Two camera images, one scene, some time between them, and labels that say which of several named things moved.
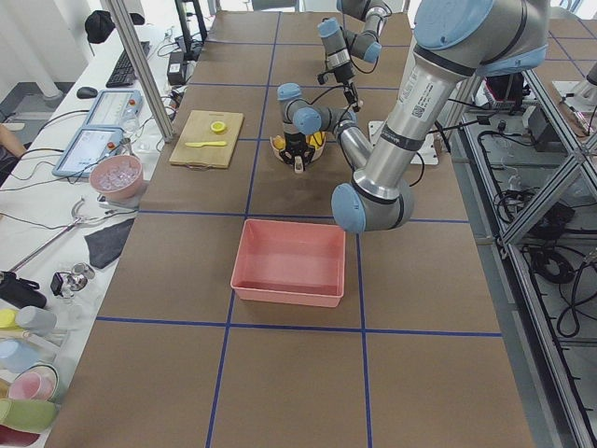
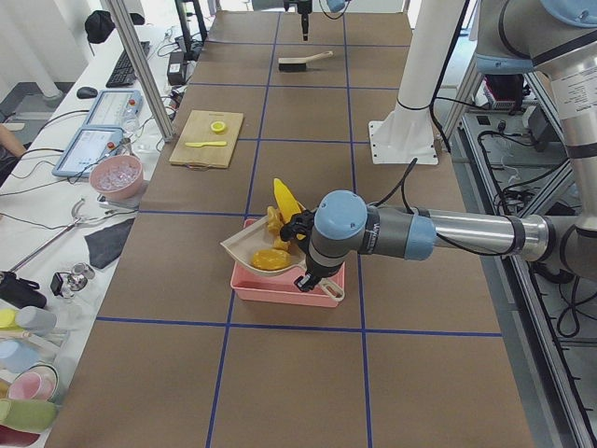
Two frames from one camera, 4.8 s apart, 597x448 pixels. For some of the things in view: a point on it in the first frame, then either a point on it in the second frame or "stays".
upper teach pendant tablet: (117, 108) stays
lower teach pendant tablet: (90, 145) stays
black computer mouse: (87, 92) stays
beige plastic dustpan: (317, 151) -> (242, 246)
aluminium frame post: (158, 113) stays
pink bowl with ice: (116, 177) stays
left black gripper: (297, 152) -> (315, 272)
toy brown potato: (279, 142) -> (270, 259)
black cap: (100, 24) stays
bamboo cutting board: (199, 130) stays
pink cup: (40, 383) stays
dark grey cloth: (106, 245) stays
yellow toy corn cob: (316, 139) -> (286, 203)
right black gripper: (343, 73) -> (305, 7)
